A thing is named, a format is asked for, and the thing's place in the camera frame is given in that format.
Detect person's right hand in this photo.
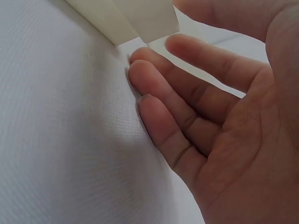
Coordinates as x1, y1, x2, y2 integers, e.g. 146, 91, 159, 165
128, 0, 299, 224

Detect cream folded paper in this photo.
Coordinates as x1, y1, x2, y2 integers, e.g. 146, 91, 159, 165
64, 0, 181, 46

